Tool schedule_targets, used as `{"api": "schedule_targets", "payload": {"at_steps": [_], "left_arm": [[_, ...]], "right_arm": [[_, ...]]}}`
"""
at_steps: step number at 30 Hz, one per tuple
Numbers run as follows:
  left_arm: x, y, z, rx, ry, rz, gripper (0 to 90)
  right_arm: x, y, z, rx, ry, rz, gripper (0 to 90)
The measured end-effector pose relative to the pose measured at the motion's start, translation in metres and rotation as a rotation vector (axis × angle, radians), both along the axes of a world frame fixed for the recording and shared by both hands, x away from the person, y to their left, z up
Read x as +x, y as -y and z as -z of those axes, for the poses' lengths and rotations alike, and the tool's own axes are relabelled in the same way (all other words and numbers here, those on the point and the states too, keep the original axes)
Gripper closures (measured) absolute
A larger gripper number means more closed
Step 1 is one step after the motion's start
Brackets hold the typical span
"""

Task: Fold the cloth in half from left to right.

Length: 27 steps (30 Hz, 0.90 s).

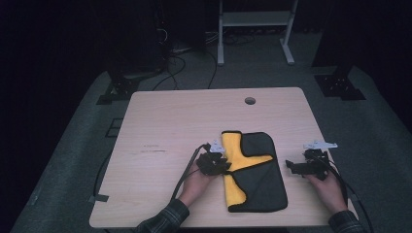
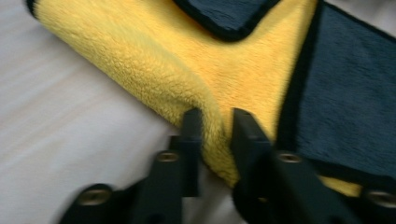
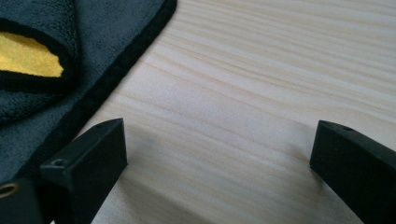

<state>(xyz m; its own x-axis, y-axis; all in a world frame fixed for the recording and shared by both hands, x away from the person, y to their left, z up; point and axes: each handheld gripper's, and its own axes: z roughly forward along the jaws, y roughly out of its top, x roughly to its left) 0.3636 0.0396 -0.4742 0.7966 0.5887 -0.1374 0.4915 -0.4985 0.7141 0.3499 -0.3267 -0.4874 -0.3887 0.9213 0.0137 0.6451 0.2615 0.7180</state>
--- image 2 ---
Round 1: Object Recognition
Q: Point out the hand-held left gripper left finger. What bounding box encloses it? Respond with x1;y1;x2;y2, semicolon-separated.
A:
130;107;204;224

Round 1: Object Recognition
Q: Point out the dark grey and yellow towel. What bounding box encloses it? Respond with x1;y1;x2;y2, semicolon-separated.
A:
25;0;396;199

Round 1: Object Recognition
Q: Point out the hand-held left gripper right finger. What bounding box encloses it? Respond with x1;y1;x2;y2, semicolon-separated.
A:
231;107;366;224

